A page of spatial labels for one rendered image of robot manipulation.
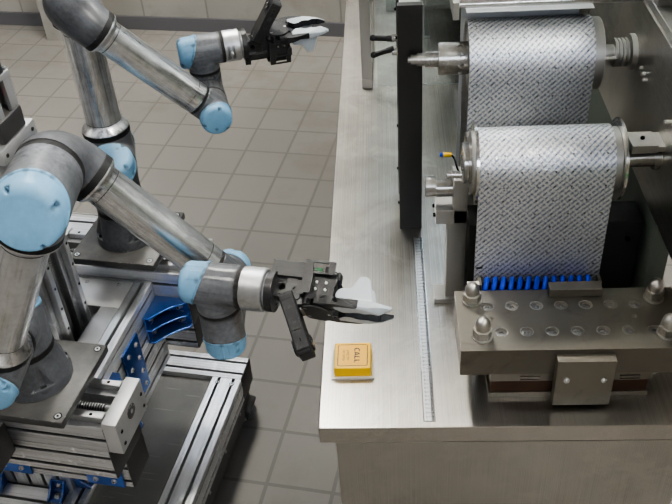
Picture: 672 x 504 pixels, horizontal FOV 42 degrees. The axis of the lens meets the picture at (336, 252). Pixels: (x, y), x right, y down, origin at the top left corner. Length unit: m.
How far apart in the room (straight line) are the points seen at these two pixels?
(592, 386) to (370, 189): 0.82
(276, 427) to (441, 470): 1.18
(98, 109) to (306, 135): 2.10
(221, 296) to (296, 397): 1.44
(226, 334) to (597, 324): 0.66
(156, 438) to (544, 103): 1.44
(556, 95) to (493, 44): 0.16
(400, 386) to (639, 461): 0.45
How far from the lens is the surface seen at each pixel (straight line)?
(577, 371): 1.57
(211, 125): 2.05
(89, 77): 2.14
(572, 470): 1.71
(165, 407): 2.63
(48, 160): 1.43
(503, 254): 1.65
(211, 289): 1.46
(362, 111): 2.48
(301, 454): 2.71
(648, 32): 1.74
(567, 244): 1.66
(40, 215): 1.38
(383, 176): 2.20
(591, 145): 1.57
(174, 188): 3.91
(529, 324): 1.59
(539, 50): 1.72
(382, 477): 1.69
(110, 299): 2.21
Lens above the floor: 2.11
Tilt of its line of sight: 38 degrees down
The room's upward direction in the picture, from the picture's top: 4 degrees counter-clockwise
